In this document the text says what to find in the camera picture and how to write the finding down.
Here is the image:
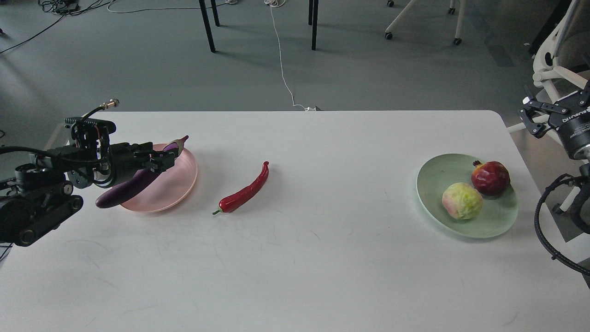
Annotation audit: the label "green pink guava fruit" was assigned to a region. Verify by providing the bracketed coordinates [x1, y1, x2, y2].
[441, 182, 484, 220]

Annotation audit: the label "black table legs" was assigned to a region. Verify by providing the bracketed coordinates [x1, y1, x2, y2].
[198, 0, 319, 53]

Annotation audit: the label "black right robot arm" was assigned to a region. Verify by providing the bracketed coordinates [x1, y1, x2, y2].
[519, 78, 590, 277]

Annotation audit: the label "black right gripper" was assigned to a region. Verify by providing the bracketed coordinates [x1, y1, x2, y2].
[519, 80, 590, 160]

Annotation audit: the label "light green plate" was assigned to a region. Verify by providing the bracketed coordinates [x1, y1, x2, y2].
[416, 154, 519, 239]

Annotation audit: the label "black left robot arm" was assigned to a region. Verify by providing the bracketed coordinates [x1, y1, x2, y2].
[0, 100, 186, 260]

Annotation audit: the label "white floor cable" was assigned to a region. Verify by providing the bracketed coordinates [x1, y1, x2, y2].
[107, 0, 319, 112]

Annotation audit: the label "white office chair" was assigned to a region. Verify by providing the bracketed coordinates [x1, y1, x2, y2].
[508, 0, 589, 213]

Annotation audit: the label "dark red pomegranate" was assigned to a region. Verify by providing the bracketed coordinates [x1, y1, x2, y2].
[471, 160, 511, 197]

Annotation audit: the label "white rolling chair base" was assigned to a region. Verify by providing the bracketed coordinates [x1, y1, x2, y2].
[383, 0, 470, 46]

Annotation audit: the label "purple eggplant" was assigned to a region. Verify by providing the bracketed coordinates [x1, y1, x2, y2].
[95, 135, 189, 208]

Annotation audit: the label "black floor cables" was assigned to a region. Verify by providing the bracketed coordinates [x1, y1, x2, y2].
[0, 0, 116, 54]

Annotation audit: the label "red chili pepper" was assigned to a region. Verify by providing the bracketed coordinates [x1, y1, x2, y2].
[212, 160, 270, 216]

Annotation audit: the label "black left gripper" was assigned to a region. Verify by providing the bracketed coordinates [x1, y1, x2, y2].
[104, 142, 178, 187]

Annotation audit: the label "pink plate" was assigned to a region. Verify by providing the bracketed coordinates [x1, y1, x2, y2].
[120, 148, 198, 213]

